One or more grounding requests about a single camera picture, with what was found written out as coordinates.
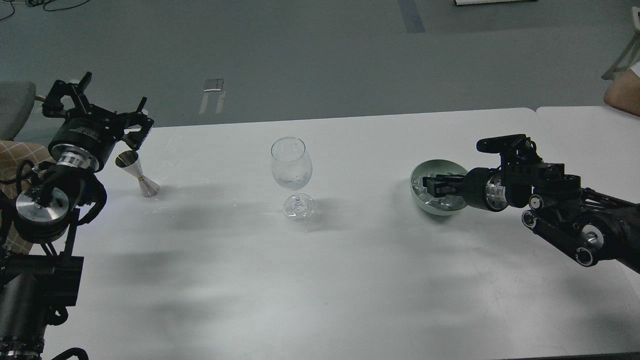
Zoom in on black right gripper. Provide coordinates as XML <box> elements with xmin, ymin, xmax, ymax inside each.
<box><xmin>421</xmin><ymin>167</ymin><xmax>509</xmax><ymax>212</ymax></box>

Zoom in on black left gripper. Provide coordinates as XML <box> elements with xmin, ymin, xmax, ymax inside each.
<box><xmin>42</xmin><ymin>71</ymin><xmax>154</xmax><ymax>173</ymax></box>

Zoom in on steel cocktail jigger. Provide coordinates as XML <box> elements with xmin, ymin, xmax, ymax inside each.
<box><xmin>115</xmin><ymin>150</ymin><xmax>160</xmax><ymax>198</ymax></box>

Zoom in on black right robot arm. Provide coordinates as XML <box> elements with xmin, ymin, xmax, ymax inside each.
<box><xmin>416</xmin><ymin>134</ymin><xmax>640</xmax><ymax>272</ymax></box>

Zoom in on person forearm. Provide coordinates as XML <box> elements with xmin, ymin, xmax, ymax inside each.
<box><xmin>603</xmin><ymin>63</ymin><xmax>640</xmax><ymax>117</ymax></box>

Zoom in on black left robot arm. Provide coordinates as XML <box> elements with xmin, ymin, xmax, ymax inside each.
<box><xmin>0</xmin><ymin>71</ymin><xmax>154</xmax><ymax>360</ymax></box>

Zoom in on pile of clear ice cubes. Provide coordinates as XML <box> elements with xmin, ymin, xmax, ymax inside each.
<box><xmin>411</xmin><ymin>171</ymin><xmax>467</xmax><ymax>211</ymax></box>

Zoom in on clear wine glass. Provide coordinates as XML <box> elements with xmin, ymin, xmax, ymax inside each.
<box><xmin>270</xmin><ymin>136</ymin><xmax>315</xmax><ymax>221</ymax></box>

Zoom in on green ceramic bowl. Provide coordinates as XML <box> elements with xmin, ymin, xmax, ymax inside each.
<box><xmin>409</xmin><ymin>159</ymin><xmax>467</xmax><ymax>216</ymax></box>

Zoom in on grey chair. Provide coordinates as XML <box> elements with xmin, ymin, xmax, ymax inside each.
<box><xmin>0</xmin><ymin>80</ymin><xmax>57</xmax><ymax>144</ymax></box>

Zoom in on beige checkered cushion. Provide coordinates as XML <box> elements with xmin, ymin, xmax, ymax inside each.
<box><xmin>0</xmin><ymin>140</ymin><xmax>53</xmax><ymax>255</ymax></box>

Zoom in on grey metal floor plate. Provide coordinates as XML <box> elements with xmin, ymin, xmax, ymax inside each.
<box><xmin>202</xmin><ymin>78</ymin><xmax>224</xmax><ymax>92</ymax></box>

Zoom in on white adjacent table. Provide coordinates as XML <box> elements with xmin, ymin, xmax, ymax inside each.
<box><xmin>536</xmin><ymin>104</ymin><xmax>640</xmax><ymax>296</ymax></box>

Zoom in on black floor cables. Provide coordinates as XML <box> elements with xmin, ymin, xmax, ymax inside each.
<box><xmin>0</xmin><ymin>0</ymin><xmax>88</xmax><ymax>22</ymax></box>

